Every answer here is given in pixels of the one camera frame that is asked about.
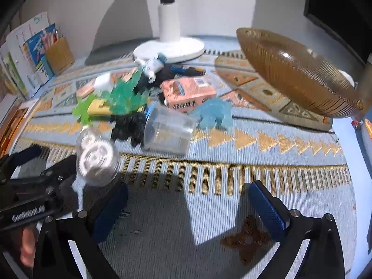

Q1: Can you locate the wooden pen holder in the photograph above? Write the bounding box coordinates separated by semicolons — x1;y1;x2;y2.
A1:
45;36;76;76

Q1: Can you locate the dark television screen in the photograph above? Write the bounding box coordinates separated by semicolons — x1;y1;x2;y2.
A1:
304;0;372;67

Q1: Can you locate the patterned table mat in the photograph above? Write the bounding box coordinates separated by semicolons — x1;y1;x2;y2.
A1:
6;35;358;279

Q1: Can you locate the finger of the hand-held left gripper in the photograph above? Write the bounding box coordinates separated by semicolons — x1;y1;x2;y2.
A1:
43;155;77;186
0;145;43;181

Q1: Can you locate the white charger cube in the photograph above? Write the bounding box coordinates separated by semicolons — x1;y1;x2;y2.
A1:
93;74;113;96

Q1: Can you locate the blue translucent toy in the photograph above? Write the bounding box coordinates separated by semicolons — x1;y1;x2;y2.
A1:
192;99;234;130

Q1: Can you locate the light green translucent toy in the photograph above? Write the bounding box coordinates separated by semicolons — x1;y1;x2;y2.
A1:
72;94;98;125

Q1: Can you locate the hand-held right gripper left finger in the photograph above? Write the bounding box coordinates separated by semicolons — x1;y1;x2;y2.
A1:
33;181;130;279

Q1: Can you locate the person's left hand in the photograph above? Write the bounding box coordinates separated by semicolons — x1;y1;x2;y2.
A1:
21;227;37;266

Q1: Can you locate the clear plastic cup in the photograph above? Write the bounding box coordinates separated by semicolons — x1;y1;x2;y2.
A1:
143;104;197;156

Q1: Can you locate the black bumpy toy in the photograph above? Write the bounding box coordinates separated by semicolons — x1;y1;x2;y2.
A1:
111;113;147;147

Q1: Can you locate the bunch of pens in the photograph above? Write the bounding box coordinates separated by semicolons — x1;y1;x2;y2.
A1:
42;26;63;47

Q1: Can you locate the pink box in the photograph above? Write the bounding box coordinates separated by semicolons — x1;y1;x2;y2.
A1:
160;77;217;114

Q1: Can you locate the clear container with white gears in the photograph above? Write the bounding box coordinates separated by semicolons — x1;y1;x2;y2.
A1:
75;126;120;187

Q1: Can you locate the dark green translucent toy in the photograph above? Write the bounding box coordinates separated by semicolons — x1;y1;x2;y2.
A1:
109;67;150;115

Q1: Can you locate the blue white robot figurine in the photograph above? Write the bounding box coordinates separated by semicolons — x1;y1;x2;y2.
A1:
136;53;167;83

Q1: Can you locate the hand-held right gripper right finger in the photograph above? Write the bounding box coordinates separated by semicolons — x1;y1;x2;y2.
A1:
248;180;345;279

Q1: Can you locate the amber glass bowl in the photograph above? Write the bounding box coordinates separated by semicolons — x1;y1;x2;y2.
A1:
236;27;365;119

